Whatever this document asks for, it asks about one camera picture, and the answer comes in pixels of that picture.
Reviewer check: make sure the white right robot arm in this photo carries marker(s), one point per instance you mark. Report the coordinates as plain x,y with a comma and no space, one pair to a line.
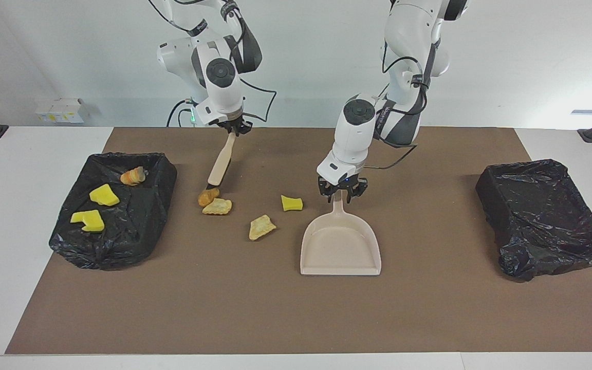
221,97

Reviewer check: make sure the beige bread chunk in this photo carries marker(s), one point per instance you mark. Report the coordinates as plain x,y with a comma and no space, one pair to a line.
261,227

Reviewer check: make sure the beige hand brush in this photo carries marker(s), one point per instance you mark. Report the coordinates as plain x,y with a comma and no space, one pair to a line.
221,164

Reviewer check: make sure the brown table mat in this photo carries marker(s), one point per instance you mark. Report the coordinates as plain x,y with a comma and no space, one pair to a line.
296,318

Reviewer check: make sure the pale crinkled chip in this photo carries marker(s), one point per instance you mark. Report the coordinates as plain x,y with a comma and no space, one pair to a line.
218,207

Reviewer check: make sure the orange striped croissant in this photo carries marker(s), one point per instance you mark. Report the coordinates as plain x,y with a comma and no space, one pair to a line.
132,176

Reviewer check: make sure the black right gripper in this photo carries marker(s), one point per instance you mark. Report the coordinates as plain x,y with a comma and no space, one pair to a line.
236,126

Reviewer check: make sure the white cardboard box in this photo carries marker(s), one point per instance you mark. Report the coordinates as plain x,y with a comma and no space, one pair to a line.
43,114
67,111

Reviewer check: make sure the small curved yellow sponge piece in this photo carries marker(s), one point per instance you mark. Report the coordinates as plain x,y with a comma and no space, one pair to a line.
292,204

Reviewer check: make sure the black bag lined bin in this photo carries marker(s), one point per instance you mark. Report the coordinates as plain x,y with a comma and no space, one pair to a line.
542,221
131,226

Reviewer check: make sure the wedge yellow sponge piece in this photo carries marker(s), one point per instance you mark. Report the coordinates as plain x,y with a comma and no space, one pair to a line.
104,196

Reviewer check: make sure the beige plastic dustpan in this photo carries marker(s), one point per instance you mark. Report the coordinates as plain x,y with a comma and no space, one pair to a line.
339,249

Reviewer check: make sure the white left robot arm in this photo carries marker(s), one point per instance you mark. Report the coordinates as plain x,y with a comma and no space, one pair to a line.
352,139

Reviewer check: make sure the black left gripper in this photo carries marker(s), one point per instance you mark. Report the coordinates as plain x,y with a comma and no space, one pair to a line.
342,184

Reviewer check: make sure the notched yellow sponge piece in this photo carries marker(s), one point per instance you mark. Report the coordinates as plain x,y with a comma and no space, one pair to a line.
91,221

